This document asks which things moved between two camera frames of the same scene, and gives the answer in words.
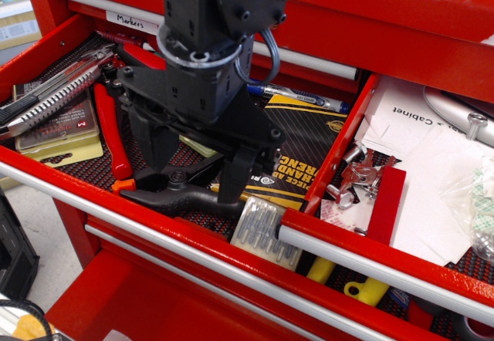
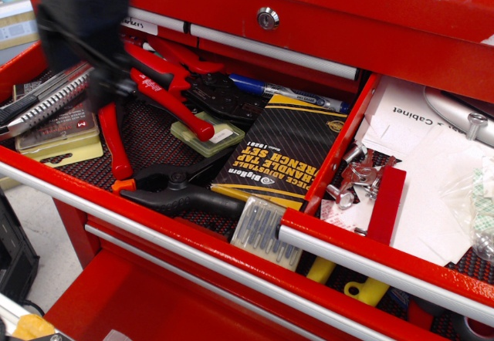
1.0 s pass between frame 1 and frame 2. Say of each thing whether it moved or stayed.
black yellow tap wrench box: stayed
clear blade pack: stayed
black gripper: moved
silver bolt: stayed
